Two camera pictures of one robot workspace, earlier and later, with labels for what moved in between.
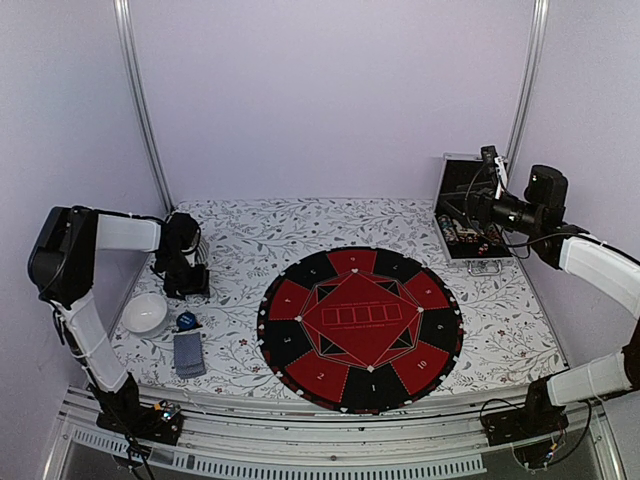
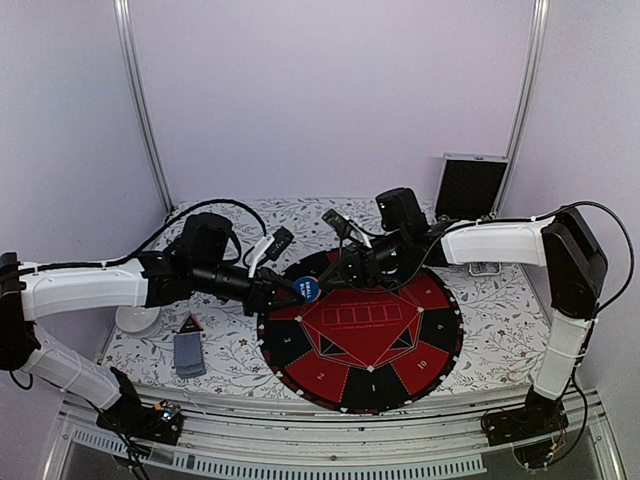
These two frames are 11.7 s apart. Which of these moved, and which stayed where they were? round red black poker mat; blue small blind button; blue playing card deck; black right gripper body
Moved: black right gripper body; blue small blind button
Stayed: round red black poker mat; blue playing card deck
